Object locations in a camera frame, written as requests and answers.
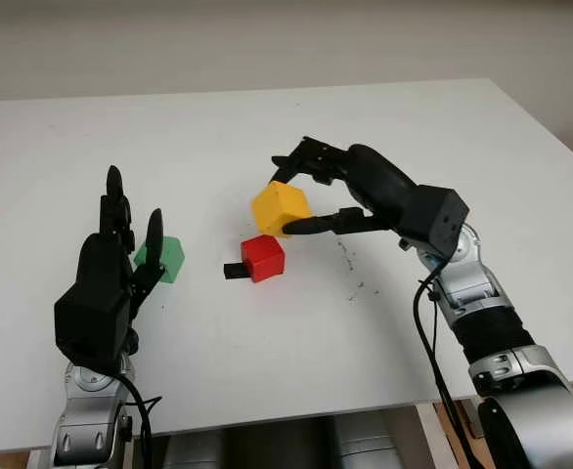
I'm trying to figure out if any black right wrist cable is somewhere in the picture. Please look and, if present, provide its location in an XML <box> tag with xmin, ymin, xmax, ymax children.
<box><xmin>413</xmin><ymin>258</ymin><xmax>483</xmax><ymax>469</ymax></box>

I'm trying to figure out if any yellow cube block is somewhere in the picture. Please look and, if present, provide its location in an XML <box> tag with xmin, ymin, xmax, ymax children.
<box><xmin>250</xmin><ymin>180</ymin><xmax>313</xmax><ymax>239</ymax></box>

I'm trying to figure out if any silver left robot leg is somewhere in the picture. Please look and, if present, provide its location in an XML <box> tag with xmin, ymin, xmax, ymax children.
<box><xmin>163</xmin><ymin>429</ymin><xmax>224</xmax><ymax>469</ymax></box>

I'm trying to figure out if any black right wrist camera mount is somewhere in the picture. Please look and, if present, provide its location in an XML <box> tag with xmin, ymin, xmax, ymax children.
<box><xmin>396</xmin><ymin>185</ymin><xmax>469</xmax><ymax>258</ymax></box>

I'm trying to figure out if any black tape strip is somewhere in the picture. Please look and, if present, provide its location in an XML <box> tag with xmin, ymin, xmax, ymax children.
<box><xmin>222</xmin><ymin>262</ymin><xmax>251</xmax><ymax>282</ymax></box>

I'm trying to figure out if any silver right robot leg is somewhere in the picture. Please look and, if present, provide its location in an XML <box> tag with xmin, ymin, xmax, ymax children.
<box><xmin>337</xmin><ymin>414</ymin><xmax>395</xmax><ymax>469</ymax></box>

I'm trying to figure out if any grey metal table foot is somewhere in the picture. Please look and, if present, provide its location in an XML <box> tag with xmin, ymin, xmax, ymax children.
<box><xmin>462</xmin><ymin>398</ymin><xmax>488</xmax><ymax>439</ymax></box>

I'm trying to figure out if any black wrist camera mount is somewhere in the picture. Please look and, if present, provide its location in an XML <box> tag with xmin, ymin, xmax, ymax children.
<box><xmin>396</xmin><ymin>185</ymin><xmax>469</xmax><ymax>258</ymax></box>
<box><xmin>54</xmin><ymin>287</ymin><xmax>134</xmax><ymax>370</ymax></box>

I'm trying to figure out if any red cube block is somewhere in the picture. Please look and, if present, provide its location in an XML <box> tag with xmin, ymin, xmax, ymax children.
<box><xmin>241</xmin><ymin>234</ymin><xmax>287</xmax><ymax>283</ymax></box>

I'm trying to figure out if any silver robot leg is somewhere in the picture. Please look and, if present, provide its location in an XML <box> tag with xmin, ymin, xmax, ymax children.
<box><xmin>163</xmin><ymin>429</ymin><xmax>224</xmax><ymax>469</ymax></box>
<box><xmin>337</xmin><ymin>414</ymin><xmax>395</xmax><ymax>469</ymax></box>

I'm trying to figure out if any white table leg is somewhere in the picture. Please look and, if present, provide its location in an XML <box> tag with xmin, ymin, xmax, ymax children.
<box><xmin>416</xmin><ymin>401</ymin><xmax>457</xmax><ymax>469</ymax></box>

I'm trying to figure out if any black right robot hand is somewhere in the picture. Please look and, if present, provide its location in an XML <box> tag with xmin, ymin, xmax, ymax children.
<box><xmin>270</xmin><ymin>136</ymin><xmax>418</xmax><ymax>238</ymax></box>

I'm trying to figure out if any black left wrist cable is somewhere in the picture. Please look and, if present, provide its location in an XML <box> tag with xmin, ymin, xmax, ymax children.
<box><xmin>112</xmin><ymin>373</ymin><xmax>163</xmax><ymax>469</ymax></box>

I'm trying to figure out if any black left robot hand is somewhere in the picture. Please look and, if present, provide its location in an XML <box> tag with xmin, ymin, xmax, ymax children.
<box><xmin>78</xmin><ymin>165</ymin><xmax>165</xmax><ymax>356</ymax></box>

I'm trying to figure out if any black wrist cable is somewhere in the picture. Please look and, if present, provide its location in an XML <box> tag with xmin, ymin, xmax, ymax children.
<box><xmin>413</xmin><ymin>258</ymin><xmax>483</xmax><ymax>469</ymax></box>
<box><xmin>112</xmin><ymin>373</ymin><xmax>163</xmax><ymax>469</ymax></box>

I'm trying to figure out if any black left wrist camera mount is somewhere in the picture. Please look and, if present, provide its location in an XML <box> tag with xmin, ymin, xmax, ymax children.
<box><xmin>54</xmin><ymin>287</ymin><xmax>134</xmax><ymax>370</ymax></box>

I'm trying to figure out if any green cube block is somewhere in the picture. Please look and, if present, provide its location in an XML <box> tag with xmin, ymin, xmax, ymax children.
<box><xmin>133</xmin><ymin>235</ymin><xmax>187</xmax><ymax>283</ymax></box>

